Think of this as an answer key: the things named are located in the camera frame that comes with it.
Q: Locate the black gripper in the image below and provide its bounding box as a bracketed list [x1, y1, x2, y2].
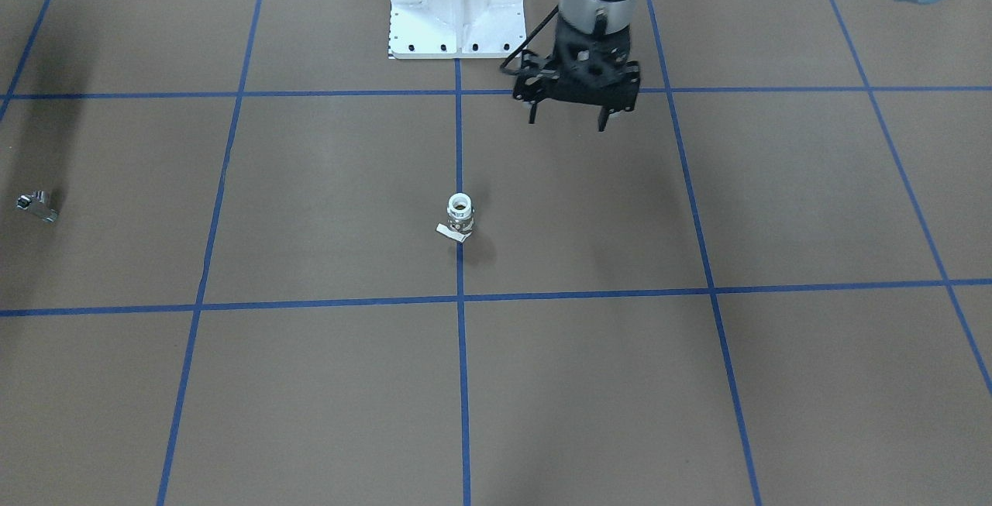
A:
[511, 14, 642, 133]

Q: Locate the white PPR valve with handle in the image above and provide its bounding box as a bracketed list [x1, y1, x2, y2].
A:
[436, 192, 474, 244]

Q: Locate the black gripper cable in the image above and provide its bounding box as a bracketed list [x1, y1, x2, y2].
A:
[499, 4, 560, 77]

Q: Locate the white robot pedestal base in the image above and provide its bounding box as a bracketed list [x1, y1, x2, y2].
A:
[387, 0, 527, 59]

